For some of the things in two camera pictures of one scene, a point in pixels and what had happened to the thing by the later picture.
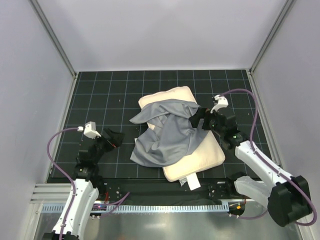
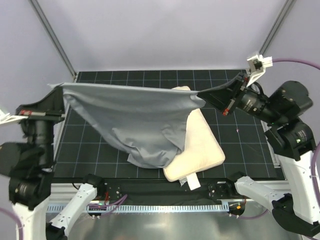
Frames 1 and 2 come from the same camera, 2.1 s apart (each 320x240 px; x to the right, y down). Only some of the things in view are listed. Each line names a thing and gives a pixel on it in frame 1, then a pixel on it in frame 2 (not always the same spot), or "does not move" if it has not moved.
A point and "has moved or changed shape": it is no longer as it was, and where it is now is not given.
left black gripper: [106, 141] -> [42, 116]
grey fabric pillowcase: [169, 134] has moved or changed shape
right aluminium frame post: [287, 7] does not move
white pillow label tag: [193, 181] does not move
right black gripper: [204, 120] -> [235, 95]
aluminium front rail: [51, 193] does not move
